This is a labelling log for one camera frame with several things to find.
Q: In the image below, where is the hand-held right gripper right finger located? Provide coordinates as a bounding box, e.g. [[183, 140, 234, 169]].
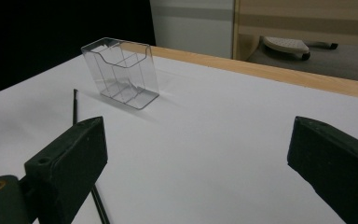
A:
[[287, 116, 358, 224]]

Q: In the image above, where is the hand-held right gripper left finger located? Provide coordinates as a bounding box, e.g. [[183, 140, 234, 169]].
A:
[[24, 116, 108, 224]]

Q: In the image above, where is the black pen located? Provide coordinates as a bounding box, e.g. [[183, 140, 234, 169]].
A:
[[72, 88, 112, 224]]

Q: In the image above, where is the clear plastic pen holder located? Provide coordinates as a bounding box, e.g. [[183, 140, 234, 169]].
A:
[[80, 36, 160, 110]]

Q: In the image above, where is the wooden table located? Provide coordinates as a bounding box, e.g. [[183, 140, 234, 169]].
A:
[[120, 41, 358, 101]]

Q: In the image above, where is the black curtain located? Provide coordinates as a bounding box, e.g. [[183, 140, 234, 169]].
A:
[[0, 0, 157, 99]]

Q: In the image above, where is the white table cover sheet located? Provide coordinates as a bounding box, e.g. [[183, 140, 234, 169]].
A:
[[0, 54, 358, 224]]

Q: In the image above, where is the wooden desk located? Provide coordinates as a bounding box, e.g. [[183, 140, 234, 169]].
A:
[[232, 0, 358, 62]]

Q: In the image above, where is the white cabinet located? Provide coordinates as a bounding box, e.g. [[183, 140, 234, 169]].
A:
[[148, 0, 236, 60]]

